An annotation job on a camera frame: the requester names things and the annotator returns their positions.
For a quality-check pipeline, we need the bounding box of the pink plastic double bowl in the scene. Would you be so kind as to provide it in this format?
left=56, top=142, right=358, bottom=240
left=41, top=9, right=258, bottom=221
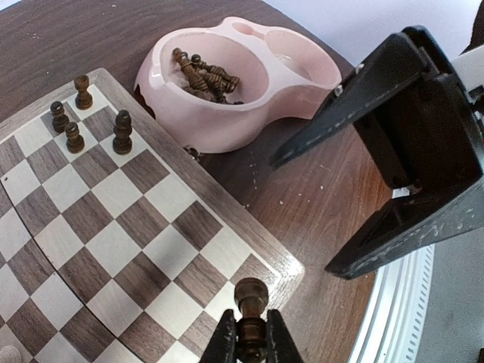
left=134, top=17, right=342, bottom=154

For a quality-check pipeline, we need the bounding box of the dark pawn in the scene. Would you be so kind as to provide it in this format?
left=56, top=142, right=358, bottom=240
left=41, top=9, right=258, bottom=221
left=50, top=101, right=70, bottom=134

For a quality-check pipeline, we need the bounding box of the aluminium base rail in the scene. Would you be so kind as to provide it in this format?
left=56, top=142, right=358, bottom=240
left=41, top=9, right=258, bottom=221
left=348, top=245, right=435, bottom=362

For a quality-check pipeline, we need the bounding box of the dark chess pieces pile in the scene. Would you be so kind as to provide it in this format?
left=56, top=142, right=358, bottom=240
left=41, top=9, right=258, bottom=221
left=172, top=48, right=240, bottom=104

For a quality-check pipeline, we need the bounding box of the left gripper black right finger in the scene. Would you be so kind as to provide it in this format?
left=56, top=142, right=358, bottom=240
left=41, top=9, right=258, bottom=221
left=265, top=309, right=303, bottom=363

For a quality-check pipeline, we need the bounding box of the dark chess piece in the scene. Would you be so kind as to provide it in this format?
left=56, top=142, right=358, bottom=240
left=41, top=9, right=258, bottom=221
left=73, top=75, right=93, bottom=110
left=113, top=110, right=132, bottom=155
left=64, top=122, right=85, bottom=154
left=234, top=278, right=268, bottom=362

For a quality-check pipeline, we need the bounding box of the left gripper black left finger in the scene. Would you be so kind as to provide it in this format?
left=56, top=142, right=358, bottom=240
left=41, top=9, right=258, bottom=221
left=199, top=309, right=237, bottom=363

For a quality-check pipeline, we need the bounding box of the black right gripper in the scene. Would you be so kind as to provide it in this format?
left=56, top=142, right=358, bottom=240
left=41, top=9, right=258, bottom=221
left=269, top=26, right=483, bottom=280

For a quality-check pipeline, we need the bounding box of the wooden chess board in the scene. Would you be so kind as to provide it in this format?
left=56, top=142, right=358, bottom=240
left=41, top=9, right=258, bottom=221
left=1, top=69, right=304, bottom=362

